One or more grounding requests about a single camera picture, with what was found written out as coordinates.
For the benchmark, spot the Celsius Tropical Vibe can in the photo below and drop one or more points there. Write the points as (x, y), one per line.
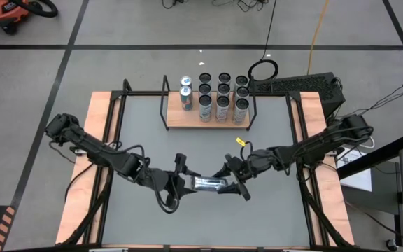
(241, 108)
(242, 91)

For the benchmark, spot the Celsius Peach Vibe can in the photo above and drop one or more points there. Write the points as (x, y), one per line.
(224, 77)
(222, 106)
(223, 88)

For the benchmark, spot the Celsius can blue band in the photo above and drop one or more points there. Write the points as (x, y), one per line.
(205, 77)
(204, 89)

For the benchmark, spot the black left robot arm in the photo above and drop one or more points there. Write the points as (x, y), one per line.
(96, 150)

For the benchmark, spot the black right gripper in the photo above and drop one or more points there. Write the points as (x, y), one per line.
(254, 164)

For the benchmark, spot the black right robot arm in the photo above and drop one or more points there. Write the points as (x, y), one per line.
(327, 143)

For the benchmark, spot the white Celsius can black lid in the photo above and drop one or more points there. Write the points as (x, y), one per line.
(205, 105)
(241, 80)

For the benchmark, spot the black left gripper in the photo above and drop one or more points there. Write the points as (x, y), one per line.
(157, 180)

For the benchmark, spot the yellow tape tag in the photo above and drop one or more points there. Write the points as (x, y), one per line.
(240, 141)

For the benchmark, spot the wooden shelf black metal legs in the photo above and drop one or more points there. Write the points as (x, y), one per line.
(180, 120)

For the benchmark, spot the black aluminium rig frame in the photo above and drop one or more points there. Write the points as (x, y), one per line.
(142, 93)

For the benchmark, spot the Red Bull sugarfree can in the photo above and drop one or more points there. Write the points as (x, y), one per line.
(208, 183)
(186, 96)
(186, 81)

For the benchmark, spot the orange shop vacuum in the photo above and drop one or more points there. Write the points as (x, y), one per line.
(2, 10)

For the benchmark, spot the black desk beam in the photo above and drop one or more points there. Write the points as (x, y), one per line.
(373, 159)

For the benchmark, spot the white printed paper sheet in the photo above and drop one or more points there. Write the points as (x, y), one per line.
(360, 178)

